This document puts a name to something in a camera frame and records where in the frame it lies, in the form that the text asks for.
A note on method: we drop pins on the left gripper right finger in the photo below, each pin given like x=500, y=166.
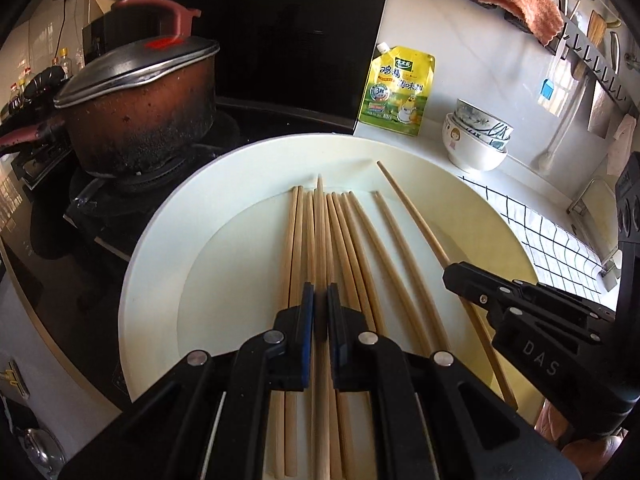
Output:
x=361, y=360

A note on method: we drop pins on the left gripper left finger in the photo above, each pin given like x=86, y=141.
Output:
x=279, y=358

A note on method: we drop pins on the wooden chopstick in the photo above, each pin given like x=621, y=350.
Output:
x=278, y=397
x=311, y=278
x=330, y=278
x=444, y=260
x=322, y=439
x=352, y=301
x=416, y=298
x=373, y=299
x=290, y=402
x=363, y=298

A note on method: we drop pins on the right human hand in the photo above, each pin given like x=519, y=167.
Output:
x=589, y=456

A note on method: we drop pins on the white checkered cloth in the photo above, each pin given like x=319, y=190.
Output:
x=559, y=258

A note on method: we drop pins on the large white round tray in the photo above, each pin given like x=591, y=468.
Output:
x=205, y=273

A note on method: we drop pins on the pink hanging cloth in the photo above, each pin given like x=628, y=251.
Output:
x=620, y=149

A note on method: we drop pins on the patterned middle bowl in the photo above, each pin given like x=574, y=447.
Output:
x=497, y=143

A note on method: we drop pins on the patterned bowl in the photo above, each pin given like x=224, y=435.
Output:
x=481, y=121
x=497, y=143

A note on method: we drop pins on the white bottom bowl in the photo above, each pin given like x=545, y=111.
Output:
x=466, y=151

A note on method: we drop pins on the black gas stove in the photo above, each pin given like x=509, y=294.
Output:
x=71, y=207

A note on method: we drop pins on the metal cleaver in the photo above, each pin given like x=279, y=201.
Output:
x=600, y=113

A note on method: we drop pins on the yellow seasoning pouch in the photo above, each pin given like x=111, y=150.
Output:
x=398, y=86

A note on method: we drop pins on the patterned top bowl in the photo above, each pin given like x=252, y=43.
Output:
x=481, y=121

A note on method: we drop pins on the blue silicone brush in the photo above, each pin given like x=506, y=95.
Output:
x=546, y=94

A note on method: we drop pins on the dark red cooking pot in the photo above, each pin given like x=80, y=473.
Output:
x=139, y=129

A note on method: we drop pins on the dark frying pan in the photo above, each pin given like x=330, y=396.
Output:
x=35, y=117

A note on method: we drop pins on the black wall hook rail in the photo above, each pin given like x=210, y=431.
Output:
x=602, y=70

